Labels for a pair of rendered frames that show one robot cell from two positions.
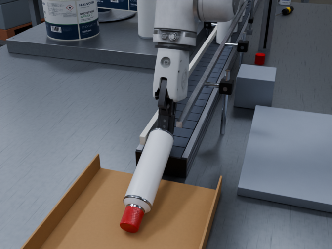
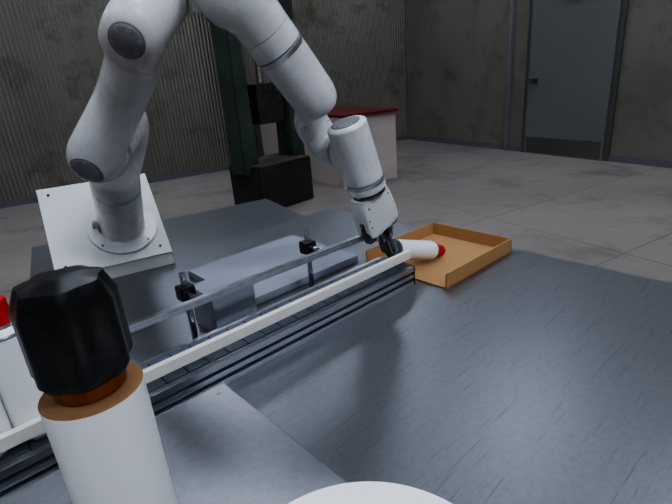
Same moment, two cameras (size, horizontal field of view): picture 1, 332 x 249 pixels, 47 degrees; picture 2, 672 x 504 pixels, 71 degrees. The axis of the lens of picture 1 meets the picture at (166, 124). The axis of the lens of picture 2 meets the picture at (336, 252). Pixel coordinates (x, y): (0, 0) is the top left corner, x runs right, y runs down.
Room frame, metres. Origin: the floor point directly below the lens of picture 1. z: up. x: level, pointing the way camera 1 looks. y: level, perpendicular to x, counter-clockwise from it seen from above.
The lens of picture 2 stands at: (1.62, 0.45, 1.32)
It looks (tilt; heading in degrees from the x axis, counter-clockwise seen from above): 21 degrees down; 212
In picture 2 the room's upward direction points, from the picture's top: 5 degrees counter-clockwise
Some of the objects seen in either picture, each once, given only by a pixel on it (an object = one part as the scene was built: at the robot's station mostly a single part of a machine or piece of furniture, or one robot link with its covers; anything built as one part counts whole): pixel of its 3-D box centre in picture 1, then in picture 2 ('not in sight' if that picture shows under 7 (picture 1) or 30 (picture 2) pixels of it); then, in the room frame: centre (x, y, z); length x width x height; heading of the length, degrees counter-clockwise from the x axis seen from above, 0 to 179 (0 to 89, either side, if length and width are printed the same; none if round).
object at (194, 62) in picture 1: (200, 54); (205, 348); (1.16, -0.11, 0.90); 1.07 x 0.01 x 0.02; 163
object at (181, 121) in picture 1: (225, 40); (180, 308); (1.14, -0.18, 0.95); 1.07 x 0.01 x 0.01; 163
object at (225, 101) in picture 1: (215, 102); (315, 265); (0.81, -0.12, 0.91); 0.07 x 0.03 x 0.17; 73
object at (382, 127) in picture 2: not in sight; (321, 141); (-4.19, -3.28, 0.44); 2.55 x 0.82 x 0.87; 61
